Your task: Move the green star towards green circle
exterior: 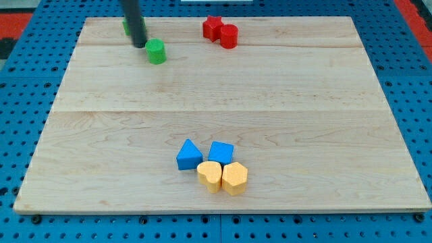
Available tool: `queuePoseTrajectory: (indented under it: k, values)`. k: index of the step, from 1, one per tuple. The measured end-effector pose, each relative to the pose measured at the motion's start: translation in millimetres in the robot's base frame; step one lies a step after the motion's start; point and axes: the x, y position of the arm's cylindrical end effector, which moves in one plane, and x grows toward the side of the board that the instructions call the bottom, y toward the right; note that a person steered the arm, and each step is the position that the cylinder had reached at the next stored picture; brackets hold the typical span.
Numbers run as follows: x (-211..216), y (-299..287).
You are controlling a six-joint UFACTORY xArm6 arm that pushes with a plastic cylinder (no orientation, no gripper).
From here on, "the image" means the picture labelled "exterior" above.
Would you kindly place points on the red cylinder block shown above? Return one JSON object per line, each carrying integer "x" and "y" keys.
{"x": 229, "y": 36}

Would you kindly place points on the blue square block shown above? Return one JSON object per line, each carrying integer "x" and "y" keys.
{"x": 221, "y": 152}

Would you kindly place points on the yellow heart block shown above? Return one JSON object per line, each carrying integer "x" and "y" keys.
{"x": 209, "y": 174}

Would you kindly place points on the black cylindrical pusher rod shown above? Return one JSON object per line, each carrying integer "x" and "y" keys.
{"x": 135, "y": 22}

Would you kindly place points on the yellow hexagon block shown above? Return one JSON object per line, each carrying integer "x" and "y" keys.
{"x": 234, "y": 178}

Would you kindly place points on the blue triangle block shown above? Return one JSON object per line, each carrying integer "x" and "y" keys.
{"x": 189, "y": 156}

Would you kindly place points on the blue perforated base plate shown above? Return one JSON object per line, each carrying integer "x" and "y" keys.
{"x": 33, "y": 73}

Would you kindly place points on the green star block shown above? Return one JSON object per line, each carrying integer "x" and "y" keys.
{"x": 126, "y": 27}

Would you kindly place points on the light wooden board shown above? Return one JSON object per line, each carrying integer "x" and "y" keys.
{"x": 298, "y": 99}

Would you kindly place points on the red star block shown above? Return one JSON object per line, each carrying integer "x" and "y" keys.
{"x": 211, "y": 28}

